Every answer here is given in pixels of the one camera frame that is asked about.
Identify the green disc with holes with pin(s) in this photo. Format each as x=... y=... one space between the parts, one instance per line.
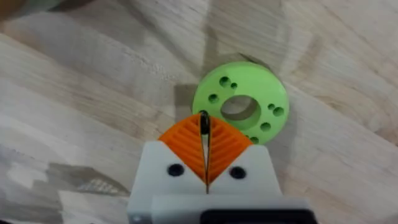
x=248 y=84

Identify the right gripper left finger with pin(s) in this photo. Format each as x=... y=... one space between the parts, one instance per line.
x=174 y=161

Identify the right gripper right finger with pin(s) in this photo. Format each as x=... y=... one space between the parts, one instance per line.
x=236 y=161

